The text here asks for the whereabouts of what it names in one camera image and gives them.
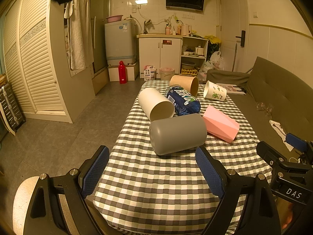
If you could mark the pink wash basin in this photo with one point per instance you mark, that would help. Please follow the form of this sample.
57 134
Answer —
114 18

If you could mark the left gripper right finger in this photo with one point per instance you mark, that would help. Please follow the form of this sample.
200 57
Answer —
259 214

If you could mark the black suitcase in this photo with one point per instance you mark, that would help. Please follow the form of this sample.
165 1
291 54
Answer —
11 115

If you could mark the white entrance door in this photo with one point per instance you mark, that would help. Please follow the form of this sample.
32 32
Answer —
233 33

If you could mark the white printed paper cup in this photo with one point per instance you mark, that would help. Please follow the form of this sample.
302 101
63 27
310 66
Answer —
214 92

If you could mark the grey green sofa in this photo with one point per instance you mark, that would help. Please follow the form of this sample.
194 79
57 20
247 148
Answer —
269 83

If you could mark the grey white checkered tablecloth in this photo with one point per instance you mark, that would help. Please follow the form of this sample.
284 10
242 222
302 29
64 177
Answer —
142 193

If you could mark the brown paper cup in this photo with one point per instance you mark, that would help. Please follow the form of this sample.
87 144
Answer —
189 83

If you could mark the white plastic bag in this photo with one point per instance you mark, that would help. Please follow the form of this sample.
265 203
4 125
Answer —
216 62

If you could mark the pink lined waste bin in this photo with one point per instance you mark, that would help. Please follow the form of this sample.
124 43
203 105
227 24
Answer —
166 73

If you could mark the white cylindrical cup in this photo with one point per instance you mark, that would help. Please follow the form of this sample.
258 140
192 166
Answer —
155 105

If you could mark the red thermos bottle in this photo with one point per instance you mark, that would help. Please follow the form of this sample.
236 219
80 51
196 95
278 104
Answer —
122 73

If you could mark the white louvered wardrobe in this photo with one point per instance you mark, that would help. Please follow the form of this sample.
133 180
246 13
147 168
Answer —
36 63

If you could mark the grey plastic cup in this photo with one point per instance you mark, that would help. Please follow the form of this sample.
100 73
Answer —
177 134

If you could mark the clear crumpled plastic wrap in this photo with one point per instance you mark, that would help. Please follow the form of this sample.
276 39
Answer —
268 109

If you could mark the pink faceted cup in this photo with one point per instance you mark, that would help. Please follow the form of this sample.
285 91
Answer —
220 125

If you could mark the white tissue pack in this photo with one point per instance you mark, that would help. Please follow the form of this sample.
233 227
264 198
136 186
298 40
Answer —
149 73

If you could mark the hanging beige towel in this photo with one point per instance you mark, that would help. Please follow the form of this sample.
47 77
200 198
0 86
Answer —
77 13

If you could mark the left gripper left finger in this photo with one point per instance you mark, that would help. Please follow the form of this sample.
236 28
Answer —
45 214

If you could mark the grey blue washing machine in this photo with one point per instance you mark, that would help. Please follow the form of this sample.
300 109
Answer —
120 37

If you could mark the open white shelf unit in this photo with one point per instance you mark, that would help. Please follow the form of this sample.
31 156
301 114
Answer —
193 55

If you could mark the white paper sheet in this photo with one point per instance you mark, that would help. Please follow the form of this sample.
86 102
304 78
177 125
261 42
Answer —
279 130

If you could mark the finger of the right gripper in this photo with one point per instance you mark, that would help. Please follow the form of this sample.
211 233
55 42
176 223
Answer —
296 142
271 156

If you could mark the white electric kettle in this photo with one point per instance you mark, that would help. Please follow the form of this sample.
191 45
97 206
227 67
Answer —
186 30

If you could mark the white kitchen cabinet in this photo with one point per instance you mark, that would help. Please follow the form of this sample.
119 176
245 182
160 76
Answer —
160 51

